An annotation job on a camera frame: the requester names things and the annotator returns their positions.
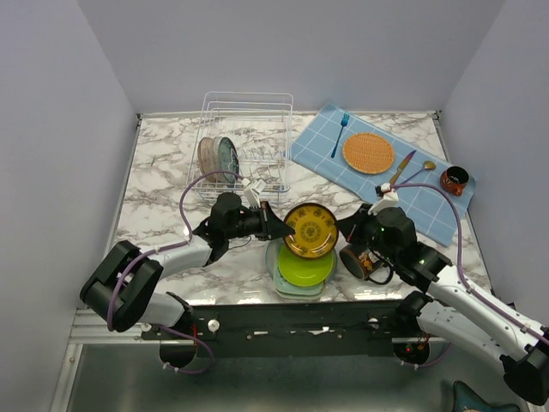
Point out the dark teal star object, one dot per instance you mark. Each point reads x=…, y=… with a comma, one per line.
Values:
x=465, y=399

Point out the black skull pattern mug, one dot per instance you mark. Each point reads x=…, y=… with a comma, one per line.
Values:
x=362, y=262

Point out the iridescent rainbow knife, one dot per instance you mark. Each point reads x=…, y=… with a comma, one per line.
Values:
x=402, y=167

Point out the blue metal fork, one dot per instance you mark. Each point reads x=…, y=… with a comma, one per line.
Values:
x=343, y=124

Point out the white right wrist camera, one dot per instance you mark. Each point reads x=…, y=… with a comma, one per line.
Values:
x=386, y=198

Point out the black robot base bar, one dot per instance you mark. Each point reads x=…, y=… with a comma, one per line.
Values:
x=372, y=327

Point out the round woven wicker plate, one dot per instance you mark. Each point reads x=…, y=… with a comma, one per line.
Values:
x=368, y=153

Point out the small brown clay cup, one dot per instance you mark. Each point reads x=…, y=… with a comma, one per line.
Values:
x=454, y=180

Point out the blue floral ceramic plate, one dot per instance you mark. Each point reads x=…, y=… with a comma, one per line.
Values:
x=227, y=160

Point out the clear textured glass plate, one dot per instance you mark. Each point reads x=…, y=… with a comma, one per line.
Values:
x=215, y=161

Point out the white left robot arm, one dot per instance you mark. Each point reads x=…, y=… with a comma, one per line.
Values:
x=122, y=288

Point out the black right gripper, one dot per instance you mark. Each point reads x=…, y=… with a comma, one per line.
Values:
x=351, y=226

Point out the white wire dish rack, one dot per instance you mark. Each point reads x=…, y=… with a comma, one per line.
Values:
x=260, y=126

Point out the iridescent rainbow spoon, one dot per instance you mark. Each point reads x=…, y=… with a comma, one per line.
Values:
x=426, y=167

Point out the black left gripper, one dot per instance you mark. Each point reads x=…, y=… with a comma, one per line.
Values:
x=271, y=226

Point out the teal square ceramic plate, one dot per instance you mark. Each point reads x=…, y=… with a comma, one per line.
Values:
x=287, y=288

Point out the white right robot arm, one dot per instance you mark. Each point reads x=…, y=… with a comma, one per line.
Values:
x=447, y=304

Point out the lime green round plate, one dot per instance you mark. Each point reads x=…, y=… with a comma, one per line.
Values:
x=302, y=272

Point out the yellow patterned round plate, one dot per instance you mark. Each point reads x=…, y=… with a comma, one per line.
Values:
x=315, y=232

